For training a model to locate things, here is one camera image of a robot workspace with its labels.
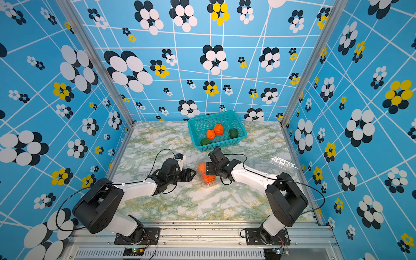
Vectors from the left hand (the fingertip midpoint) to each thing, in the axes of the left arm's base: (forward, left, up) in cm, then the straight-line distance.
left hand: (195, 171), depth 89 cm
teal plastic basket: (+36, 0, 0) cm, 36 cm away
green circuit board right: (-37, -36, -5) cm, 52 cm away
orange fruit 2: (+28, -8, -1) cm, 29 cm away
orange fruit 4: (-4, -8, -1) cm, 9 cm away
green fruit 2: (+20, -5, +1) cm, 21 cm away
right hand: (+1, -10, +2) cm, 10 cm away
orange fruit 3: (+1, -4, +1) cm, 4 cm away
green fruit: (+29, -23, 0) cm, 37 cm away
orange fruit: (+31, -14, +1) cm, 34 cm away
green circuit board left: (-36, +26, -8) cm, 45 cm away
